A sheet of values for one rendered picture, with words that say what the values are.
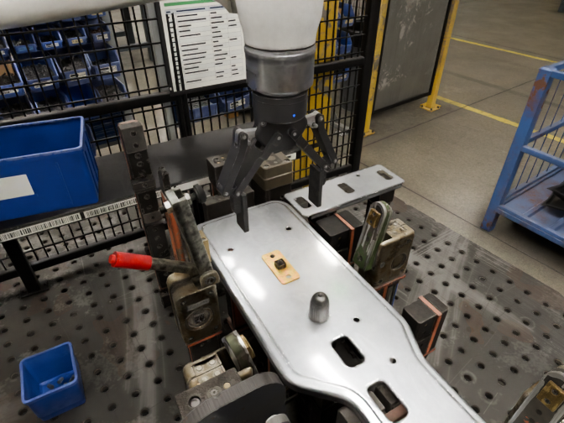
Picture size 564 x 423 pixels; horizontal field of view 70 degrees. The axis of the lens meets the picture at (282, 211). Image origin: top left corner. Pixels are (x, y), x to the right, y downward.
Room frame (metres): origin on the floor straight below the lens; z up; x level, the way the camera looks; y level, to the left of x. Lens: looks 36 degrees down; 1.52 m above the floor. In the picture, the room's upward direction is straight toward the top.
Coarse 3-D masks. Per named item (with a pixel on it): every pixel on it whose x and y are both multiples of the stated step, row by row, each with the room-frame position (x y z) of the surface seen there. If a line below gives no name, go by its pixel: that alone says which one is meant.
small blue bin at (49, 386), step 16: (48, 352) 0.50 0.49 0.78; (64, 352) 0.52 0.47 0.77; (32, 368) 0.49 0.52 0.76; (48, 368) 0.50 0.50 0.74; (64, 368) 0.51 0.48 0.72; (32, 384) 0.46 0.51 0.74; (48, 384) 0.48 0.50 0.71; (64, 384) 0.43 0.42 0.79; (80, 384) 0.45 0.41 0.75; (32, 400) 0.40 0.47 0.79; (48, 400) 0.41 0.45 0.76; (64, 400) 0.42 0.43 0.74; (80, 400) 0.44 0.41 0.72; (48, 416) 0.41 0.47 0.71
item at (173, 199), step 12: (168, 192) 0.46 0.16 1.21; (180, 192) 0.47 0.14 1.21; (204, 192) 0.47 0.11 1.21; (168, 204) 0.45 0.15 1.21; (180, 204) 0.44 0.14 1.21; (180, 216) 0.44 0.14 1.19; (192, 216) 0.45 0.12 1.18; (180, 228) 0.44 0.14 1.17; (192, 228) 0.45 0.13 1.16; (192, 240) 0.44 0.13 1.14; (192, 252) 0.44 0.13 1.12; (204, 252) 0.45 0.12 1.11; (204, 264) 0.45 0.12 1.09
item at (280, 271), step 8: (264, 256) 0.56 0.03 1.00; (280, 256) 0.56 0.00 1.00; (272, 264) 0.54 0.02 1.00; (280, 264) 0.53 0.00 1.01; (288, 264) 0.54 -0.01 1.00; (280, 272) 0.52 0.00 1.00; (288, 272) 0.52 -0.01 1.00; (296, 272) 0.52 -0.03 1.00; (280, 280) 0.50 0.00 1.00; (288, 280) 0.50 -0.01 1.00
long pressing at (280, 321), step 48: (240, 240) 0.61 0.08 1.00; (288, 240) 0.61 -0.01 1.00; (240, 288) 0.49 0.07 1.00; (288, 288) 0.49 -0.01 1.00; (336, 288) 0.49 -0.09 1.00; (288, 336) 0.39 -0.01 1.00; (336, 336) 0.39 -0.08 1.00; (384, 336) 0.39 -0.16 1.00; (288, 384) 0.31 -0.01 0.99; (336, 384) 0.31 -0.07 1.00; (432, 384) 0.31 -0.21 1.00
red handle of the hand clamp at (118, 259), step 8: (112, 256) 0.41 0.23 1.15; (120, 256) 0.41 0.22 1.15; (128, 256) 0.41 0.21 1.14; (136, 256) 0.42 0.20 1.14; (144, 256) 0.43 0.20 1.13; (112, 264) 0.40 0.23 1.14; (120, 264) 0.40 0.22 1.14; (128, 264) 0.41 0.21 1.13; (136, 264) 0.41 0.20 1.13; (144, 264) 0.42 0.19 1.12; (152, 264) 0.42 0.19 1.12; (160, 264) 0.43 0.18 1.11; (168, 264) 0.43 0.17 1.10; (176, 264) 0.44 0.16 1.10; (184, 264) 0.45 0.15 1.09; (192, 264) 0.46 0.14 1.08; (176, 272) 0.44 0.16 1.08; (184, 272) 0.44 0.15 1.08; (192, 272) 0.45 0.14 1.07
